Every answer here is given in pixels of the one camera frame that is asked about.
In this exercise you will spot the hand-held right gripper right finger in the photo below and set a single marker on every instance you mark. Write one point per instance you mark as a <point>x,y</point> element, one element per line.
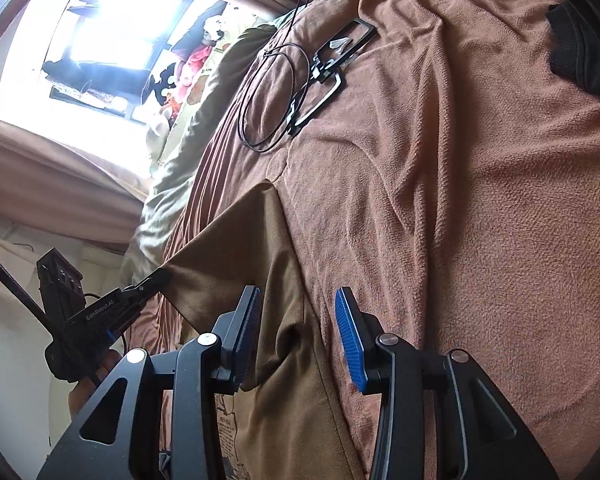
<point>350,340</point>

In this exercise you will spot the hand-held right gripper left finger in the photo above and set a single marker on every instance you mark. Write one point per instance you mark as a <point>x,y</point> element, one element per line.
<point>247,325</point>

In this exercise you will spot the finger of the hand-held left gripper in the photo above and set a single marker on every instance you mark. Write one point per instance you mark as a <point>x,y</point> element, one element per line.
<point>152,280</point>

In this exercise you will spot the brown printed t-shirt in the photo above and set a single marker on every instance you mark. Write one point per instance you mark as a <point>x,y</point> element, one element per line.
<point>260,250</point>

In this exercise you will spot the person's left hand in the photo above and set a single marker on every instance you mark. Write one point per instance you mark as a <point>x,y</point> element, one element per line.
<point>82,395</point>

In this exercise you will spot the olive beige duvet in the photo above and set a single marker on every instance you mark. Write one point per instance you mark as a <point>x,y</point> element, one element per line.
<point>180,180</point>

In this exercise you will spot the pink curtain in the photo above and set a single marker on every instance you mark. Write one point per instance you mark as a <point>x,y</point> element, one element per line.
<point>55,185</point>

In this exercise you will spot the rust brown blanket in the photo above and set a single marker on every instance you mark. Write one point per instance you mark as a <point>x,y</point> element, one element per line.
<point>455,210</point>

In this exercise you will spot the black plush toy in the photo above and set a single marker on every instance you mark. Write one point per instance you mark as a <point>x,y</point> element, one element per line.
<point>160,85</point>

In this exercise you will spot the pile of pink plush toys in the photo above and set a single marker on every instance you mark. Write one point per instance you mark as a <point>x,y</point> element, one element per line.
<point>192,70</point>

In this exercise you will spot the window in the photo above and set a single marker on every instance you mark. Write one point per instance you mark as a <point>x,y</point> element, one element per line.
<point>120,20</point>

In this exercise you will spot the black garment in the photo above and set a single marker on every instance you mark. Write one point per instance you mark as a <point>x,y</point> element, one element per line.
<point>590,50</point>

